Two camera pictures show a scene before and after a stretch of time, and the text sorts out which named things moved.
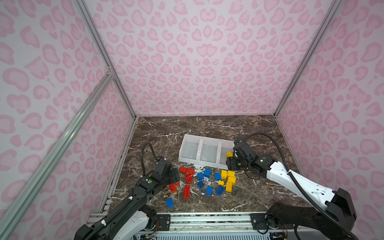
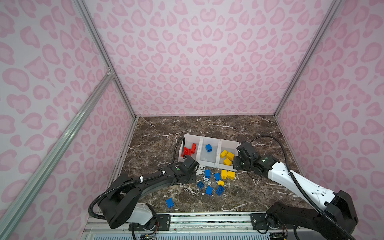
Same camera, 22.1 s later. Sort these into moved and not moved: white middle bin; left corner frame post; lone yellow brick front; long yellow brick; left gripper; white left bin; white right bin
Moved: left gripper; long yellow brick; lone yellow brick front
Not moved: left corner frame post; white right bin; white middle bin; white left bin
